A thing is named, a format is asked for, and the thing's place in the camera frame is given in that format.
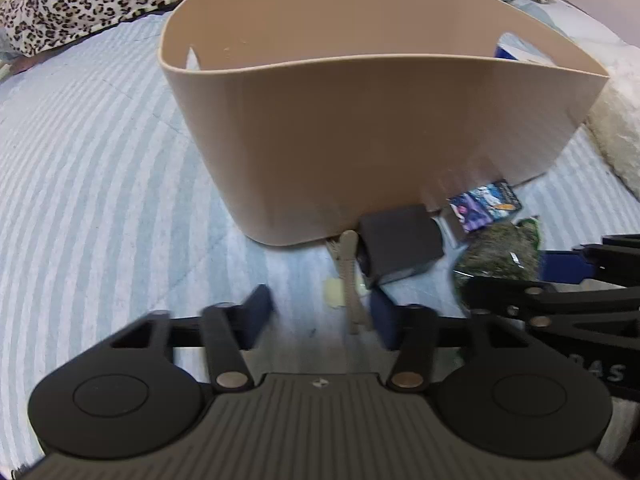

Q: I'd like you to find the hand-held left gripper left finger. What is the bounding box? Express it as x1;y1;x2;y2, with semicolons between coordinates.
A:
110;284;274;395

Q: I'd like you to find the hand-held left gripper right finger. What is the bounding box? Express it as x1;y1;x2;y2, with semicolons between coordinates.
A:
369;290;532;392

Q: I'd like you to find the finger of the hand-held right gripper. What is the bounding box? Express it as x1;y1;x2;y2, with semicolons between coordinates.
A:
541;233;640;286
462;276;640;342

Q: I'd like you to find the green leafy snack packet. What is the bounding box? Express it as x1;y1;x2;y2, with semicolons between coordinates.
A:
452;216;543;286

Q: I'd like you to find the beige plastic basket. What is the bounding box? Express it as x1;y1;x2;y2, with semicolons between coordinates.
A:
157;0;611;247

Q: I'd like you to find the beige wooden spoon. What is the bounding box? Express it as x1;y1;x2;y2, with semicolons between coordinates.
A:
334;230;372;336

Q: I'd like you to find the small pale yellow piece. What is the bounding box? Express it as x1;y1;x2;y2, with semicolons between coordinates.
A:
324;280;363;308

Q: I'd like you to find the black box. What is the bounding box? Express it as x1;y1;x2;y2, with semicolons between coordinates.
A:
358;204;445;288

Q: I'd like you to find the purple blue snack packet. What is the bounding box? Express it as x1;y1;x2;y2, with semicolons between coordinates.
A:
448;180;523;235

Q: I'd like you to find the white fluffy blanket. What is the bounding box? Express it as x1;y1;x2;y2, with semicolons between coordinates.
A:
585;45;640;191

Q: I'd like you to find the striped light blue bedsheet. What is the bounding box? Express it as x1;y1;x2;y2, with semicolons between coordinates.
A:
0;0;640;461

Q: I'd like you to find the blue box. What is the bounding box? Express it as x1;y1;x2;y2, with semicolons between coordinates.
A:
495;32;551;66

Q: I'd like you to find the leopard print blanket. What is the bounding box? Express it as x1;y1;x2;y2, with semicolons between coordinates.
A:
0;0;563;58

